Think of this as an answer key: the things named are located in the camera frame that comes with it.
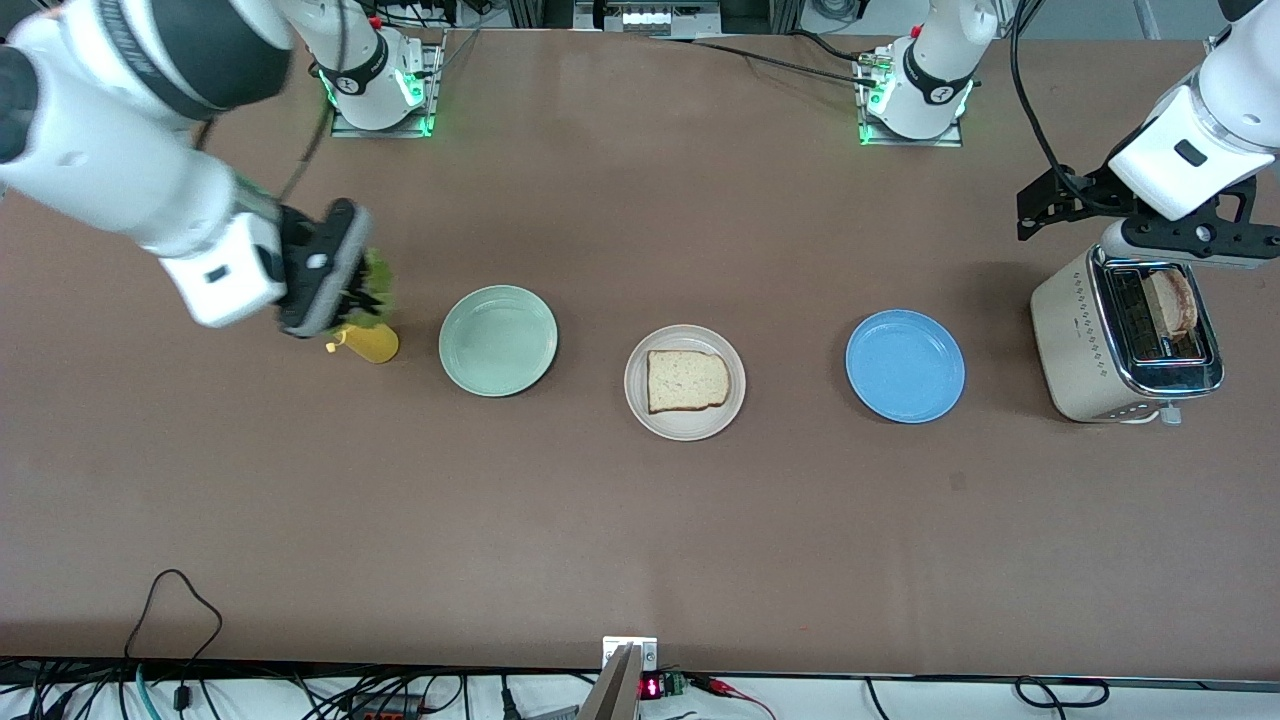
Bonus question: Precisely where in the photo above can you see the coiled black cable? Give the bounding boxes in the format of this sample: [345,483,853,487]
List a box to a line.
[1013,676,1113,710]

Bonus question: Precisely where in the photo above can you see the blue plate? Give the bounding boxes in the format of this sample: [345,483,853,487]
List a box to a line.
[845,309,967,424]

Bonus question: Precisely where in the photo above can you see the brown crust bread slice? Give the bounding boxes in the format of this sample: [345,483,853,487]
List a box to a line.
[646,349,731,415]
[1143,267,1199,341]

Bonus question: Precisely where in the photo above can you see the mint green plate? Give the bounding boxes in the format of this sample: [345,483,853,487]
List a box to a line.
[438,285,559,399]

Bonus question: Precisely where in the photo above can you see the short black table cable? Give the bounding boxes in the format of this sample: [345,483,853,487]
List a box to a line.
[788,28,881,66]

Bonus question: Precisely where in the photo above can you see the green lettuce leaf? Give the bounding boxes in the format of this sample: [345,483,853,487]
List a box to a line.
[345,248,394,327]

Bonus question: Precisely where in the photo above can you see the looped thin black cable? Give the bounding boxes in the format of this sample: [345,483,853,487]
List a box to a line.
[122,568,224,666]

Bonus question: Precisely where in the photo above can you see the white power strip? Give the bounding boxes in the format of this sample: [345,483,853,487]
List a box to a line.
[575,0,723,39]

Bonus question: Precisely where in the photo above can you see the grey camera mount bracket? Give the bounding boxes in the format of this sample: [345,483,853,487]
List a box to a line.
[580,636,661,720]

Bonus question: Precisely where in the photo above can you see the red clip lead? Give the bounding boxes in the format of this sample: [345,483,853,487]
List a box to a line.
[690,673,779,720]

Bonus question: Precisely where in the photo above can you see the long black table cable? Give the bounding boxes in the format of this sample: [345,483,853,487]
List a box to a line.
[648,35,881,89]

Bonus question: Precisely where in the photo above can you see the beige metal toaster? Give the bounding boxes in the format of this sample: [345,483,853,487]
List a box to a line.
[1030,238,1226,426]

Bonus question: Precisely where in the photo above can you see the yellow squeeze sauce bottle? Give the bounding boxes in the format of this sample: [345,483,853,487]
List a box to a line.
[325,322,401,365]

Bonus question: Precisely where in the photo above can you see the beige plate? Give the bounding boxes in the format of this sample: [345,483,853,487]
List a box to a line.
[624,324,747,442]

